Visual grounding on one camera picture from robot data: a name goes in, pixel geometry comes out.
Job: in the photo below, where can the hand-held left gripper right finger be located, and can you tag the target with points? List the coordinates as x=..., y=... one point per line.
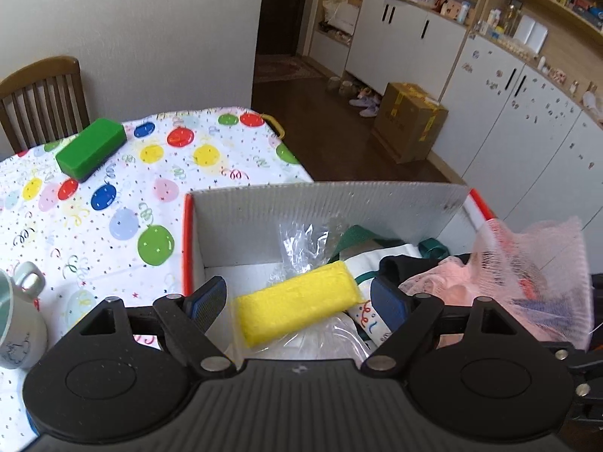
x=388, y=302

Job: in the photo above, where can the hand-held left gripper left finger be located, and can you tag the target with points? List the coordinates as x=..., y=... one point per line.
x=207, y=299

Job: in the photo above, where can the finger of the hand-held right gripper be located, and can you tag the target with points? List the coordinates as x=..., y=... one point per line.
x=586, y=376

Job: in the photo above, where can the pink mesh bath puff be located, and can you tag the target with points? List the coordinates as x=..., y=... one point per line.
x=452, y=273

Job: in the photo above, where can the yellow sponge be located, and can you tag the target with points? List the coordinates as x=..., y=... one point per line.
x=292, y=306

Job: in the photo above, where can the clear plastic bag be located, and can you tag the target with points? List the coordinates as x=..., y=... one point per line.
x=301, y=245

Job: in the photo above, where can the red cardboard box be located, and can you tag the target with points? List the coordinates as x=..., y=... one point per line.
x=329, y=207

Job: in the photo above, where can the balloon print tablecloth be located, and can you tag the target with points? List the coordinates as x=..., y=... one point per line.
x=198, y=183

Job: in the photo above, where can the brown cardboard box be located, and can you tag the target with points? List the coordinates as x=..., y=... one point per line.
x=407, y=122

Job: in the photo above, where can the green sponge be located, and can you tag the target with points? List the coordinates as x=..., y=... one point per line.
x=89, y=148

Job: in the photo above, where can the pale green cup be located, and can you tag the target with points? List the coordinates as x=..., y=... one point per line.
x=19, y=339

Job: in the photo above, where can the lilac shoes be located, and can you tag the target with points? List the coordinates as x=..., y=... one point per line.
x=365, y=103

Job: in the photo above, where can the patterned doormat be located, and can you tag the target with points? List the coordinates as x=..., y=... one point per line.
x=282, y=68

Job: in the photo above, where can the dark wooden chair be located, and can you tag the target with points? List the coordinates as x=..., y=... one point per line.
x=42, y=73

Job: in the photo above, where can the white paper bag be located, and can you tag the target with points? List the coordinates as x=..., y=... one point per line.
x=341, y=12

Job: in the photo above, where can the dark wooden door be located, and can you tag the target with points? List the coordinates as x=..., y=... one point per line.
x=282, y=4

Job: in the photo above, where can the white cabinet wall unit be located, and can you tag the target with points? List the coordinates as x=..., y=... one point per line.
x=518, y=117

